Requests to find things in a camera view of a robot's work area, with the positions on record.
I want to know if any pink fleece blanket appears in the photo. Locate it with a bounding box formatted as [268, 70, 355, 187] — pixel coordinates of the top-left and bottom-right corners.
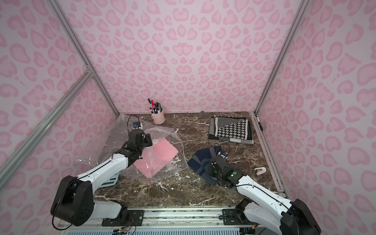
[134, 138, 179, 179]

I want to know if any clear plastic vacuum bag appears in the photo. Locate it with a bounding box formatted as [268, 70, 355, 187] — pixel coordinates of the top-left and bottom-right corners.
[75, 115, 188, 181]

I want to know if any grey black checked blanket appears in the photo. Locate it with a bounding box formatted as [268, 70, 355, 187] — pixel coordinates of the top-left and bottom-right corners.
[208, 116, 254, 145]

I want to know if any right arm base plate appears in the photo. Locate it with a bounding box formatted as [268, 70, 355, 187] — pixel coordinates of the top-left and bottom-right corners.
[222, 209, 250, 225]

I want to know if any zigzag patterned blanket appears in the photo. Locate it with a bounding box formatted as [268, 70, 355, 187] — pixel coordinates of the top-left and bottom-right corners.
[214, 116, 247, 125]

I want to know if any white pink bag clip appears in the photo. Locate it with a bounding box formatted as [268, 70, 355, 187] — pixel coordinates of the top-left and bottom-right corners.
[254, 167, 267, 176]

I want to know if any black marker on rail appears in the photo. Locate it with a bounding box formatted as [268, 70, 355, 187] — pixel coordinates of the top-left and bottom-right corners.
[255, 116, 263, 131]

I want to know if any teal white calculator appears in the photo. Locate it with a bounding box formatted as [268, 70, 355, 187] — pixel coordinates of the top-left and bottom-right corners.
[99, 173, 119, 188]

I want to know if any navy blue plaid blanket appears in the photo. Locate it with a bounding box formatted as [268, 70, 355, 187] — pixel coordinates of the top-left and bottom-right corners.
[188, 146, 222, 186]

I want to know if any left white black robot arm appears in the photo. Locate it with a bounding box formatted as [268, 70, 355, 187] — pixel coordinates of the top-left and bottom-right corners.
[51, 129, 153, 226]

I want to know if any pink metal pen cup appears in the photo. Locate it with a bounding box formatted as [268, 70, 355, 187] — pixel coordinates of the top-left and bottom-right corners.
[151, 111, 165, 125]

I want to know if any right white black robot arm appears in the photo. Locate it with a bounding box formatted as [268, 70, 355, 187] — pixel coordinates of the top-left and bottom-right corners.
[209, 155, 322, 235]

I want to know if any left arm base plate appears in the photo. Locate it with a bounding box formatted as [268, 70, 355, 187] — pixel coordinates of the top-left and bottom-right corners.
[101, 209, 145, 227]

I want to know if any houndstooth black white blanket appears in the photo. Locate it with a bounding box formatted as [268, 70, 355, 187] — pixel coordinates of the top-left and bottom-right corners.
[214, 120, 248, 140]

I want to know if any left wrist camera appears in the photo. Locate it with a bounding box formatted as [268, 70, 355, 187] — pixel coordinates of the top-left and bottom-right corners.
[133, 121, 144, 130]

